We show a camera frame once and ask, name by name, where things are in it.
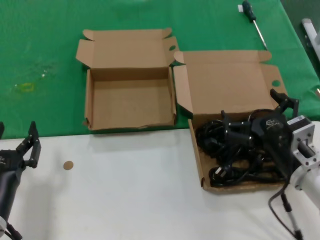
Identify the grey metal rail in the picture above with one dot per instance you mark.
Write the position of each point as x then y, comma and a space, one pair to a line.
308, 27

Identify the green table cloth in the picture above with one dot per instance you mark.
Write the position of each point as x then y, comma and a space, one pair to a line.
37, 37

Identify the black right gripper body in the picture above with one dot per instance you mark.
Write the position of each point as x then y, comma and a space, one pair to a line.
275, 135

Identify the open brown cardboard box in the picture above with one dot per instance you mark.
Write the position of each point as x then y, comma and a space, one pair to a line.
130, 100
225, 82

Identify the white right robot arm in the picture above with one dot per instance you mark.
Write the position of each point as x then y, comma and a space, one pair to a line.
310, 185

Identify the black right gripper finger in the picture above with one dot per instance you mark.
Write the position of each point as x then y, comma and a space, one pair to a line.
237, 133
287, 102

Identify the round brown cardboard disc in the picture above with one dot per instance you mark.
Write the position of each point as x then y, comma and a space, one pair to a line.
68, 165

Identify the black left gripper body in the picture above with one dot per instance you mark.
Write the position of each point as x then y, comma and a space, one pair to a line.
8, 175

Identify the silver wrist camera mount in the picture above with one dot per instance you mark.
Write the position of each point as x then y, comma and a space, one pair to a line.
302, 130

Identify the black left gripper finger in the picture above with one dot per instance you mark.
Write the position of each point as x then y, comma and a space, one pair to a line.
33, 147
1, 130

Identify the small white label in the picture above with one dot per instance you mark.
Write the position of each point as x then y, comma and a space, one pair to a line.
239, 8

